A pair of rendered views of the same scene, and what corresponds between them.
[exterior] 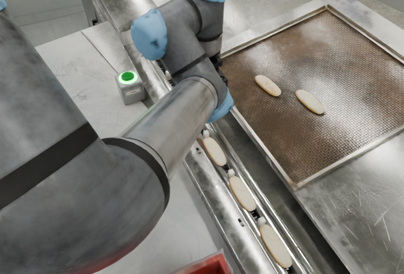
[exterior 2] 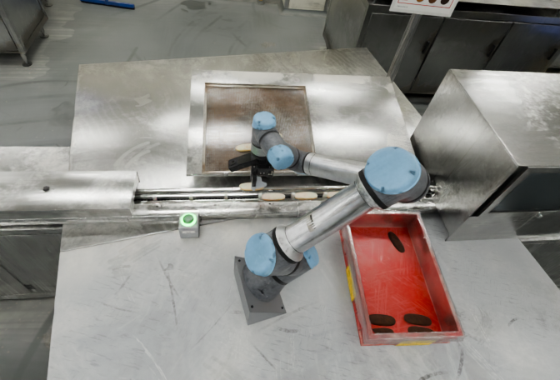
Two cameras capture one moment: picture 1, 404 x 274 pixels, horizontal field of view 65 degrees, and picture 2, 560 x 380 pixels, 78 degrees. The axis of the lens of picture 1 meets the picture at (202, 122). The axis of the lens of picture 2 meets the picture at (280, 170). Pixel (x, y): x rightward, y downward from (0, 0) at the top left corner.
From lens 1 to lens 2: 0.98 m
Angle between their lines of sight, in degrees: 48
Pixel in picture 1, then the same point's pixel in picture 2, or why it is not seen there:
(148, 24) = (287, 152)
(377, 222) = (344, 152)
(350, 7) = (215, 76)
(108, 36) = (93, 228)
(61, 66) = (112, 278)
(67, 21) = not seen: outside the picture
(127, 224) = not seen: hidden behind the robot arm
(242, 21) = (150, 131)
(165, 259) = (326, 247)
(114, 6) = (79, 202)
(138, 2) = (88, 182)
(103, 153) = not seen: hidden behind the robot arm
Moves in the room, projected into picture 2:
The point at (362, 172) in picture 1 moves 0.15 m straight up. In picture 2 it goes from (321, 142) to (328, 117)
